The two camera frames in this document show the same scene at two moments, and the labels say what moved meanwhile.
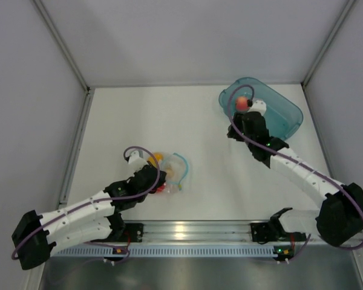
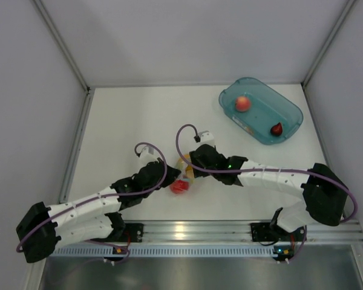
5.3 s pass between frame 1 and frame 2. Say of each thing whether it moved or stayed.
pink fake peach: stayed
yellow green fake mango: moved
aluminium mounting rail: stayed
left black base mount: stayed
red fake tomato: moved
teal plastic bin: stayed
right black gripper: moved
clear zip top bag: moved
